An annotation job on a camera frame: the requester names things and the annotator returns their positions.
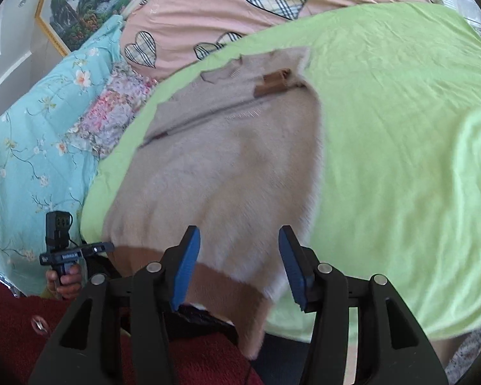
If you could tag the pink quilt with plaid hearts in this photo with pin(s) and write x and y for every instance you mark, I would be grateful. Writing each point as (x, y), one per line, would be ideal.
(232, 12)

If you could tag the pink floral pillow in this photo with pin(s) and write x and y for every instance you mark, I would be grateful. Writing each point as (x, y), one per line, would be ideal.
(108, 108)

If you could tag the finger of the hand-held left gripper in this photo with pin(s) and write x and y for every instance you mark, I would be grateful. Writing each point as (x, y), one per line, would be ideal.
(98, 248)

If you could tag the white door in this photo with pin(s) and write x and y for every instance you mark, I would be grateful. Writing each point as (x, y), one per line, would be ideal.
(2, 56)

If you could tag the person's left hand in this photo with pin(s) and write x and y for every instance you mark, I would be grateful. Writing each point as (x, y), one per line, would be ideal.
(66, 282)

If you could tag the light green bed sheet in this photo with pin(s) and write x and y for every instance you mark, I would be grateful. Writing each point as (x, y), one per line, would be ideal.
(384, 160)

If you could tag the framed landscape painting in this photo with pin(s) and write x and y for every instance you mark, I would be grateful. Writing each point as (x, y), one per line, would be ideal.
(80, 4)

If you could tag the beige knit sweater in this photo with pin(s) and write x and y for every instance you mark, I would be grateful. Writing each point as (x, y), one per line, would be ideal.
(220, 176)

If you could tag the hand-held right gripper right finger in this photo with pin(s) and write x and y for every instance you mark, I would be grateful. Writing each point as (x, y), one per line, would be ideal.
(293, 268)

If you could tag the dark red clothing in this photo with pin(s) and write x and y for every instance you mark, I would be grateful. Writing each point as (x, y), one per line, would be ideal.
(104, 353)

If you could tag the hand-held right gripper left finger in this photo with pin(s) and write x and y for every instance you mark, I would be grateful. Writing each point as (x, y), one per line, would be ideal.
(184, 266)

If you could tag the light blue floral quilt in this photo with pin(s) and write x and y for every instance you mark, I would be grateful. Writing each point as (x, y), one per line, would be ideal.
(36, 136)

